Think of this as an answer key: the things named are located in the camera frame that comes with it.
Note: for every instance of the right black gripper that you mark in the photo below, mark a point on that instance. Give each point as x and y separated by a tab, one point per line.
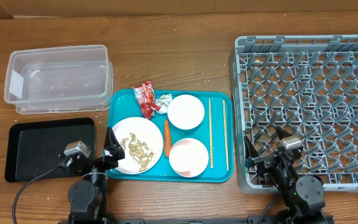
266	161

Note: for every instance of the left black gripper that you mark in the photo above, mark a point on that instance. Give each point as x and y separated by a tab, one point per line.
115	150

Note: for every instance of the wooden chopstick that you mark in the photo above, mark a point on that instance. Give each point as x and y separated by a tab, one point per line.
225	134
210	135

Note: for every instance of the orange carrot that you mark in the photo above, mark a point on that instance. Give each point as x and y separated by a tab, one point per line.
167	138

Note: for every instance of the red snack wrapper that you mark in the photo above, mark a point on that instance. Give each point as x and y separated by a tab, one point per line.
145	96

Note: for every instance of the white tissue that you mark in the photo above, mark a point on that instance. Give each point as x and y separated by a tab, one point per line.
163	102

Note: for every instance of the pink-rimmed white bowl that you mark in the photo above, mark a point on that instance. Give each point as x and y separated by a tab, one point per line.
189	157

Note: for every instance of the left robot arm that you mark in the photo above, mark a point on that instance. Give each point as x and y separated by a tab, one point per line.
88	197

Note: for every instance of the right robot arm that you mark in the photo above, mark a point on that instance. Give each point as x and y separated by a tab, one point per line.
299	199

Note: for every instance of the grey dishwasher rack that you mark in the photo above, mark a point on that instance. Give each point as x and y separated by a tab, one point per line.
307	85

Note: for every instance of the white plate with peanut shells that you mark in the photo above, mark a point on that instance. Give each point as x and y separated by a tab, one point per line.
142	143

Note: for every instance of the teal serving tray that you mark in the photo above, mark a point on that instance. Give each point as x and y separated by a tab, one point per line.
124	105

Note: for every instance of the black plastic tray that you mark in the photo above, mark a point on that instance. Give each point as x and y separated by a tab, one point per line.
35	148

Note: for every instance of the clear plastic storage bin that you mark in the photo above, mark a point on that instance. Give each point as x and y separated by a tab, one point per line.
59	79

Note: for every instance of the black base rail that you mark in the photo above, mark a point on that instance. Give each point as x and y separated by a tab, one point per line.
249	220

